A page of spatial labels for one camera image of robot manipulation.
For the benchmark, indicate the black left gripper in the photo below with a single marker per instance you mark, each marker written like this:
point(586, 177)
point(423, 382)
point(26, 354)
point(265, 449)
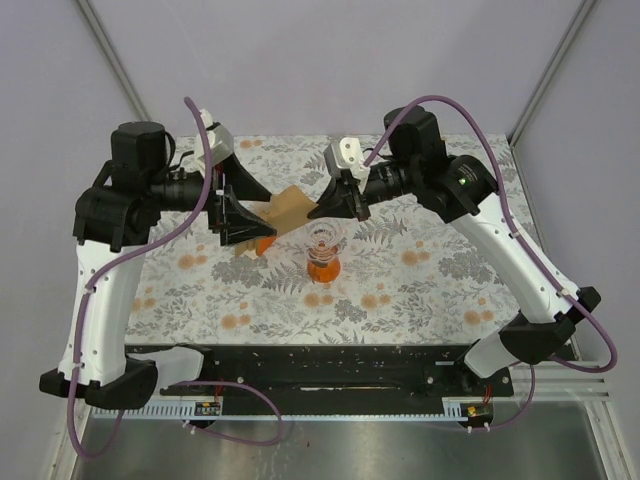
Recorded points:
point(239, 223)

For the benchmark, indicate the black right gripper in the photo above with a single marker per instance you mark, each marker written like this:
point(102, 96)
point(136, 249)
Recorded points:
point(342, 199)

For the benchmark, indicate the clear glass dripper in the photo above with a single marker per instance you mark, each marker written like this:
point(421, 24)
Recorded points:
point(324, 234)

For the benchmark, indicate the orange coffee filter box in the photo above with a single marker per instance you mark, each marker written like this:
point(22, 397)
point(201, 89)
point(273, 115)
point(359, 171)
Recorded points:
point(255, 248)

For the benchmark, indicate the brown paper coffee filter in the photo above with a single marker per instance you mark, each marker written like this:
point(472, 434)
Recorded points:
point(286, 211)

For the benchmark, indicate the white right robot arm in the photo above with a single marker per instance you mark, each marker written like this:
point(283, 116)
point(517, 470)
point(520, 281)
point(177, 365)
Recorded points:
point(462, 192)

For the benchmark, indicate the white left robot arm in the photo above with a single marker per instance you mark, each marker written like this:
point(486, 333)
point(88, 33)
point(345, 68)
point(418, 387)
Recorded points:
point(112, 226)

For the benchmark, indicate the orange glass carafe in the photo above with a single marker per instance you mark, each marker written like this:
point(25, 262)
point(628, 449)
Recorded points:
point(323, 264)

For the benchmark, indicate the floral patterned tablecloth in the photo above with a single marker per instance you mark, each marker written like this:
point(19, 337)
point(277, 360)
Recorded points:
point(406, 278)

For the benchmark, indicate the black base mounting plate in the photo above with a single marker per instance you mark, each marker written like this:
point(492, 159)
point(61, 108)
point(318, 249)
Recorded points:
point(272, 371)

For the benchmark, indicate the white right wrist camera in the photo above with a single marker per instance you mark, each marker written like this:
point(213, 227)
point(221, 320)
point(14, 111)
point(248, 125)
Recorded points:
point(346, 154)

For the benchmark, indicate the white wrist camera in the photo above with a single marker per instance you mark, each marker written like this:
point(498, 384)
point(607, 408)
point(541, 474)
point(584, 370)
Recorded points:
point(346, 154)
point(220, 141)

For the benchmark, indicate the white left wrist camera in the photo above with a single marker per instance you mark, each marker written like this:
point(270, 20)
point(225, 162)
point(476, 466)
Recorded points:
point(220, 141)

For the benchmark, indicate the light blue cable duct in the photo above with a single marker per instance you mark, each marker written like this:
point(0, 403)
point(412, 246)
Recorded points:
point(306, 405)

